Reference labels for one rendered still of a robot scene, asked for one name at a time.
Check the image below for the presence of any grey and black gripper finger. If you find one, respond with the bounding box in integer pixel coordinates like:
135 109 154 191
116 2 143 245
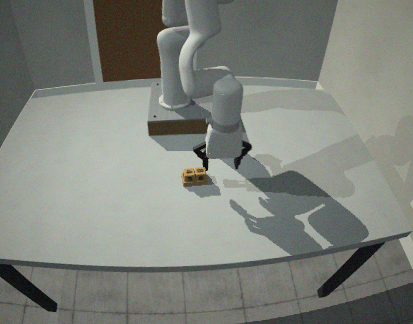
234 141 252 169
193 141 209 171

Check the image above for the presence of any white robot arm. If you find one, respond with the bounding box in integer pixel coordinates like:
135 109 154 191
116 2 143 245
157 0 243 134

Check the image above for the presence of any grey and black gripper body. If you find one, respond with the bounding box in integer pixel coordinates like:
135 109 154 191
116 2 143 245
205 123 242 159

